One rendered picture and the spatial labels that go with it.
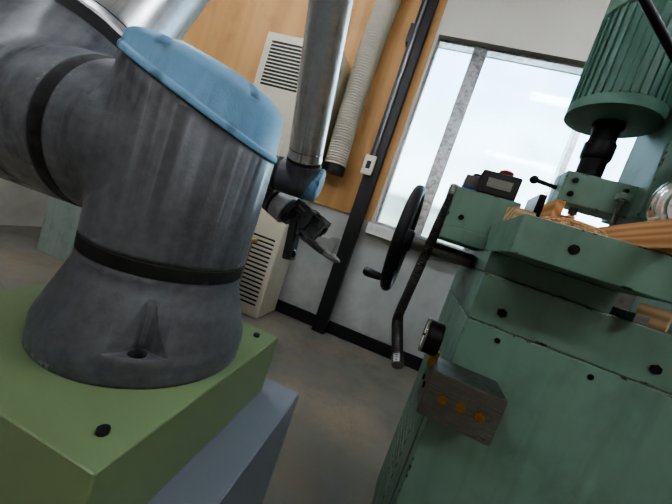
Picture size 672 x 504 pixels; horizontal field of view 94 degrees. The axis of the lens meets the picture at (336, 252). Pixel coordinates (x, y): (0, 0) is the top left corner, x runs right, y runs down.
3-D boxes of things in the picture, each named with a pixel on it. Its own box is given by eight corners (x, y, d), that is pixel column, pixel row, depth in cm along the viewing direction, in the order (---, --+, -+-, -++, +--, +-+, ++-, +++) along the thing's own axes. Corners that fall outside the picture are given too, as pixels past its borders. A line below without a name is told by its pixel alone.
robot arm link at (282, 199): (262, 212, 90) (278, 216, 99) (274, 223, 89) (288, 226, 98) (280, 187, 88) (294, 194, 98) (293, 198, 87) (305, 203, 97)
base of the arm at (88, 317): (113, 426, 21) (149, 289, 20) (-26, 312, 27) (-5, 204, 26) (269, 346, 39) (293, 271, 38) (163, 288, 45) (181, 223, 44)
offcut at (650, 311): (666, 333, 54) (675, 313, 54) (664, 332, 52) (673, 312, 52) (634, 322, 58) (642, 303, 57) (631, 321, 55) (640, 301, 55)
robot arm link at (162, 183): (194, 283, 23) (260, 45, 21) (5, 211, 25) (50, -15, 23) (266, 260, 39) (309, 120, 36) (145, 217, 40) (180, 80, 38)
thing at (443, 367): (415, 390, 60) (430, 353, 59) (481, 420, 57) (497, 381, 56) (414, 412, 52) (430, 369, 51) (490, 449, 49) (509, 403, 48)
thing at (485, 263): (460, 261, 97) (465, 249, 96) (532, 286, 91) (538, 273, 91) (483, 271, 58) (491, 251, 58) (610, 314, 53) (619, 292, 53)
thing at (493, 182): (456, 196, 81) (464, 175, 81) (500, 208, 78) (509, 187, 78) (462, 186, 69) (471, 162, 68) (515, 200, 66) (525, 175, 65)
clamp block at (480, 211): (440, 227, 84) (452, 195, 83) (492, 244, 80) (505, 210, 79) (443, 223, 69) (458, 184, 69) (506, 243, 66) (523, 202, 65)
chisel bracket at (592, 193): (542, 210, 76) (555, 176, 75) (607, 228, 73) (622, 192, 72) (554, 206, 69) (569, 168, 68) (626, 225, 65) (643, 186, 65)
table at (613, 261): (434, 240, 106) (440, 223, 105) (530, 271, 98) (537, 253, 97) (444, 231, 48) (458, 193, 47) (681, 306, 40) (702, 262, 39)
